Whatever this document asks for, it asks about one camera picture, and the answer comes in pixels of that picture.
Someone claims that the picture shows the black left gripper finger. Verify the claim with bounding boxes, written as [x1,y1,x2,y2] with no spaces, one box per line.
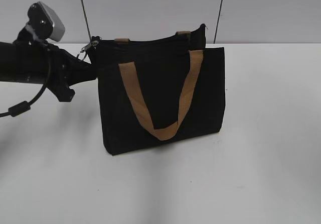
[64,69,97,86]
[65,52,92,71]

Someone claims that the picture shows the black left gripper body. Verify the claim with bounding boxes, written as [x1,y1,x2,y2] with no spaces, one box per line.
[13,24,75,102]

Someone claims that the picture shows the black tote bag tan handles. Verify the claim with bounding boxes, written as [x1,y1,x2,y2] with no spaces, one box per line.
[87,24,226,155]

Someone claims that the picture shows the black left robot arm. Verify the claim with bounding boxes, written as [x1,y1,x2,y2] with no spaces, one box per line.
[1,25,97,102]

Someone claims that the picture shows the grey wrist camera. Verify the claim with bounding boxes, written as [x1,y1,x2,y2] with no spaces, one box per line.
[27,1,65,42]

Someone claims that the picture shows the black camera cable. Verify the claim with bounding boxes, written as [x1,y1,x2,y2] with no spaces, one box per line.
[0,43,54,119]

